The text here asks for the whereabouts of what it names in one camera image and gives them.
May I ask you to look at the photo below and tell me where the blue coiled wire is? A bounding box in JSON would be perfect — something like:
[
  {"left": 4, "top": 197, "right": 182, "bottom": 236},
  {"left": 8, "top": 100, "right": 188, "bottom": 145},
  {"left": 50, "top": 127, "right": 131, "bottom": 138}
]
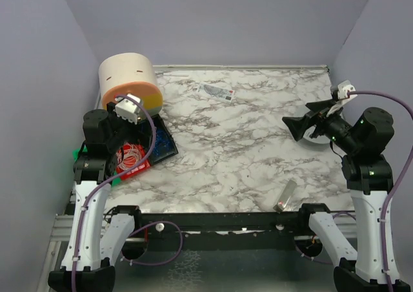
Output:
[{"left": 154, "top": 127, "right": 172, "bottom": 156}]

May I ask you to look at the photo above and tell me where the grey metal clip tool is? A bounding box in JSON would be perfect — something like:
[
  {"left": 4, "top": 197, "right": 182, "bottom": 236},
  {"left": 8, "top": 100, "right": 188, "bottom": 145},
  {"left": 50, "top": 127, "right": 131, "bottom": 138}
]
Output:
[{"left": 273, "top": 180, "right": 297, "bottom": 213}]

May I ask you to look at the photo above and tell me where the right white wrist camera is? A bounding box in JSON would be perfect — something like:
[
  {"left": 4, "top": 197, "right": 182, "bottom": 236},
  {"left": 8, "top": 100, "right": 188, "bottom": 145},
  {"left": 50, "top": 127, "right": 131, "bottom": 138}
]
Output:
[{"left": 330, "top": 80, "right": 355, "bottom": 101}]

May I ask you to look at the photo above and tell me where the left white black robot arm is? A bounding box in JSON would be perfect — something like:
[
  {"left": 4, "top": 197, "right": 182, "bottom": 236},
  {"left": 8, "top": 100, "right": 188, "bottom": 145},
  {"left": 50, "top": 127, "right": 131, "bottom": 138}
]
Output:
[{"left": 48, "top": 95, "right": 156, "bottom": 291}]

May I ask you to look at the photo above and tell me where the beige layered cylinder model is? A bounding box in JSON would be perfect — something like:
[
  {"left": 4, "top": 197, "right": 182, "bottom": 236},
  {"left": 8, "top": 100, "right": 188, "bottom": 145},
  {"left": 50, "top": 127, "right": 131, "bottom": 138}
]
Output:
[{"left": 98, "top": 52, "right": 163, "bottom": 116}]

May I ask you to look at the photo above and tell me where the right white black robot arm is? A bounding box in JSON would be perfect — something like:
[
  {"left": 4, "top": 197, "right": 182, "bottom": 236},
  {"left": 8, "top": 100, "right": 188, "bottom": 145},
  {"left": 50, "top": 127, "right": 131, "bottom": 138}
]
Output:
[{"left": 282, "top": 99, "right": 411, "bottom": 291}]

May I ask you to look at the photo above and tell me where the green plastic bin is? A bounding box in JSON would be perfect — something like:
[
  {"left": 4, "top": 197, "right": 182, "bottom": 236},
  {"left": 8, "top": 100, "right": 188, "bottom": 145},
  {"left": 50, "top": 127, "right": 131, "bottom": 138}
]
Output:
[{"left": 73, "top": 143, "right": 125, "bottom": 185}]

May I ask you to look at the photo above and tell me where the packaged protractor ruler set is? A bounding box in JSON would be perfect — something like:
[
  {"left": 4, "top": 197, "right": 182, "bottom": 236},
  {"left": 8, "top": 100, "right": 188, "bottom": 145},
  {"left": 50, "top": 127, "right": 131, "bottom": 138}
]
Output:
[{"left": 196, "top": 83, "right": 235, "bottom": 103}]

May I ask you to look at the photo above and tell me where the grey plastic cable spool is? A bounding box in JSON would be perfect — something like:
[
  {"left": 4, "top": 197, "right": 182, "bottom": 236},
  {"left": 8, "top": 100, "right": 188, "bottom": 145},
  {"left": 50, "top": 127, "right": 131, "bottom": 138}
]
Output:
[{"left": 294, "top": 105, "right": 330, "bottom": 151}]

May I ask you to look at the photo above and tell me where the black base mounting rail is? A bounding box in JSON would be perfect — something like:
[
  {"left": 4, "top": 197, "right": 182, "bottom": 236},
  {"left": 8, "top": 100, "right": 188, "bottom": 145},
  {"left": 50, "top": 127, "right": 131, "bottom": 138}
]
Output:
[{"left": 105, "top": 204, "right": 336, "bottom": 253}]

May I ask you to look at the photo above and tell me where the white coiled wire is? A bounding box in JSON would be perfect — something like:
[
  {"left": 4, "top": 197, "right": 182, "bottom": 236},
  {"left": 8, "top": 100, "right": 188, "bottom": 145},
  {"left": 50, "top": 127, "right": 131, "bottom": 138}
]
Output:
[{"left": 116, "top": 145, "right": 145, "bottom": 170}]

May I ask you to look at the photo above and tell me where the red plastic bin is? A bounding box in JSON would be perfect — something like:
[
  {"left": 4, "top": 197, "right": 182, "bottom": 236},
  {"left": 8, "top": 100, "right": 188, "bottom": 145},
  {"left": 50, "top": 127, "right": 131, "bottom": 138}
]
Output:
[{"left": 116, "top": 143, "right": 150, "bottom": 181}]

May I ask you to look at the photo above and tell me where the black plastic bin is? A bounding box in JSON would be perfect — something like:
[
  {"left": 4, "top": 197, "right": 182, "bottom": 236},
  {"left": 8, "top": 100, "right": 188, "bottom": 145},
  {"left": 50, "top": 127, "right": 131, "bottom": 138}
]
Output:
[{"left": 148, "top": 114, "right": 179, "bottom": 166}]

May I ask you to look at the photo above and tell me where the aluminium extrusion frame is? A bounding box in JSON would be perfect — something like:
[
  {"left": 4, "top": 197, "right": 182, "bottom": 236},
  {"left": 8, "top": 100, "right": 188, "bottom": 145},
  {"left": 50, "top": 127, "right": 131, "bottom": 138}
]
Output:
[{"left": 50, "top": 214, "right": 74, "bottom": 242}]

